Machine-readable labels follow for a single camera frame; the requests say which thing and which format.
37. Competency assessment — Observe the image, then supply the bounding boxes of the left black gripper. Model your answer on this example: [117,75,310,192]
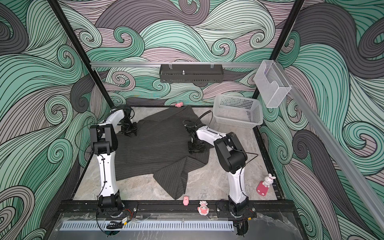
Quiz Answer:
[121,118,138,137]

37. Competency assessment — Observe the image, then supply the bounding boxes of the dark grey striped shirt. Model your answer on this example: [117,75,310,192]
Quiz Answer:
[115,107,211,200]

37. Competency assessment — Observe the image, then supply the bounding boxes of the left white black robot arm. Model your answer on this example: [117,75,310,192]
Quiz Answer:
[89,106,137,213]

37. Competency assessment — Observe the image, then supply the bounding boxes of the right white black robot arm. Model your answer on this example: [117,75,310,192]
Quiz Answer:
[185,124,249,217]

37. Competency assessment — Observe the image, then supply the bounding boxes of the small pink pig toy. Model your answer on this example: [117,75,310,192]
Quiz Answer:
[175,102,184,108]

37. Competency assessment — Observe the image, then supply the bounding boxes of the small pink front toy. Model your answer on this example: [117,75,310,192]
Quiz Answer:
[183,196,190,206]

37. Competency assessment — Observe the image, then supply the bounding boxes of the white plastic mesh basket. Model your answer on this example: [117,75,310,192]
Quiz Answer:
[213,95,264,129]

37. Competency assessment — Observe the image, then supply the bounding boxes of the pink white doll figure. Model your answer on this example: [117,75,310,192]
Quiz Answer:
[198,201,210,216]

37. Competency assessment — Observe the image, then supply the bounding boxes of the white bunny on pink stand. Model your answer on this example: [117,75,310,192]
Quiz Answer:
[257,174,276,196]

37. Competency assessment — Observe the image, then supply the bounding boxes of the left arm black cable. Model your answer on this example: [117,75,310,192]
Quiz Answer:
[111,104,136,121]

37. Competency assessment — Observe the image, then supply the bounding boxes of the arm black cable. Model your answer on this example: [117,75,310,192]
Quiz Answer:
[182,109,214,128]
[111,104,136,121]

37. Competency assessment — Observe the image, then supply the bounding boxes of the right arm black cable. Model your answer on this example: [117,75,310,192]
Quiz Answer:
[182,109,214,128]

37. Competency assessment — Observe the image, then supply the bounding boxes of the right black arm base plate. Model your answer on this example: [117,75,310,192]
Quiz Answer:
[216,200,257,219]

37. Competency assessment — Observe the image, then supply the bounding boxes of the aluminium rear rail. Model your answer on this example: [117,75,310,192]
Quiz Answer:
[90,61,261,69]

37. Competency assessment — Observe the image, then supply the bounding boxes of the aluminium rail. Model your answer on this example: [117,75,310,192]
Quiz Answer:
[274,61,384,232]
[90,61,261,69]

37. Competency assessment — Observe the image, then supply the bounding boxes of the black perforated wall shelf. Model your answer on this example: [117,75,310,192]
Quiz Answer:
[159,65,224,84]

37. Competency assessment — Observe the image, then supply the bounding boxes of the white slotted cable duct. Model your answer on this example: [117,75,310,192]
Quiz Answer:
[59,221,235,232]

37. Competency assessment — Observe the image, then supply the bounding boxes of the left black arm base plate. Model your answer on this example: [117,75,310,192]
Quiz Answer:
[97,200,139,219]

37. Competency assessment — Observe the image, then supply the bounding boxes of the clear plastic wall holder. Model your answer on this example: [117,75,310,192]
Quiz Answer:
[254,60,292,108]

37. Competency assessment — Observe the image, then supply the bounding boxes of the aluminium right rail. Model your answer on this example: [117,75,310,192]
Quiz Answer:
[274,61,384,232]

